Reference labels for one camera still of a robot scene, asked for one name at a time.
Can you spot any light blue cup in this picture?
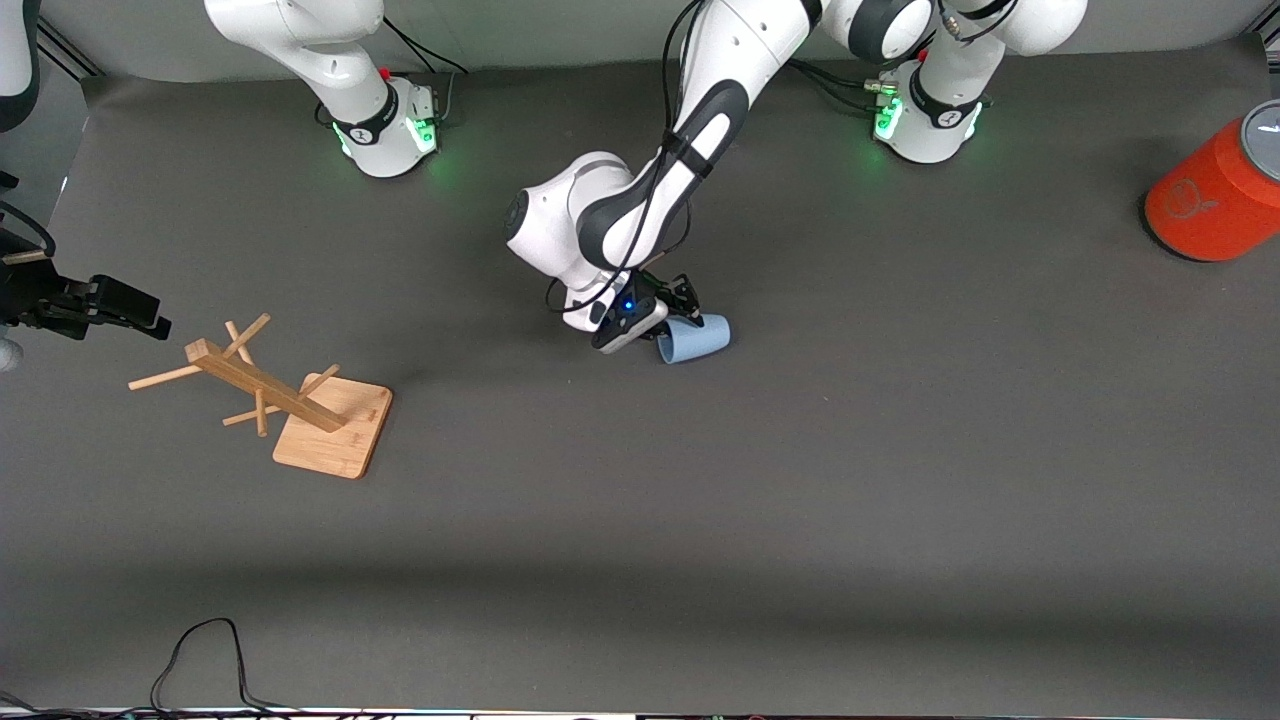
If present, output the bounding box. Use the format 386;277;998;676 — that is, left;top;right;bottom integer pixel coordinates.
655;314;732;365

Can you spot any wooden mug tree stand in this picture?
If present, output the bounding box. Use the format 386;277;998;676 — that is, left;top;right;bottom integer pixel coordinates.
128;313;394;480

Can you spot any orange cylindrical can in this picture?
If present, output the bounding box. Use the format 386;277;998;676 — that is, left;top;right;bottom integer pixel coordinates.
1145;100;1280;263

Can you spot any black left arm base cable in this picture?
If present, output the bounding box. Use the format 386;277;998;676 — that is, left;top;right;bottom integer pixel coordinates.
790;58;891;113

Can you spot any black arm base cable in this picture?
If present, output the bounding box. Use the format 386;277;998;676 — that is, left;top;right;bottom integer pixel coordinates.
790;58;891;113
375;15;471;77

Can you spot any black right arm base cable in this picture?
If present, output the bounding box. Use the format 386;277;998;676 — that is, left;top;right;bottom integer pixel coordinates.
375;15;471;77

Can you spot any thin black looped cable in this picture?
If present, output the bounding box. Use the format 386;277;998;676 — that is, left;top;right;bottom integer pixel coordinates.
150;617;301;716

